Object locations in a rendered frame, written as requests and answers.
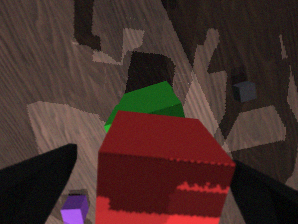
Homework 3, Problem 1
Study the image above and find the green block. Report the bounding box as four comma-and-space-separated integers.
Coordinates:
119, 81, 174, 104
104, 88, 185, 133

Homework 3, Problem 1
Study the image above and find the dark grey cube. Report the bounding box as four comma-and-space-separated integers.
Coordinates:
232, 81, 257, 103

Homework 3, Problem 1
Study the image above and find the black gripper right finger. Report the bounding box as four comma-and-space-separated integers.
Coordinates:
230, 159, 298, 224

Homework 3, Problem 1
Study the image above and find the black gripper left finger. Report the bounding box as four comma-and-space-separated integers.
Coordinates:
0, 143, 77, 224

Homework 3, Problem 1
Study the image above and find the purple block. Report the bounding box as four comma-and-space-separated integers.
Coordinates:
61, 195, 89, 224

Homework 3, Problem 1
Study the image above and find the red block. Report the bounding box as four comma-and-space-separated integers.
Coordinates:
95, 110, 236, 224

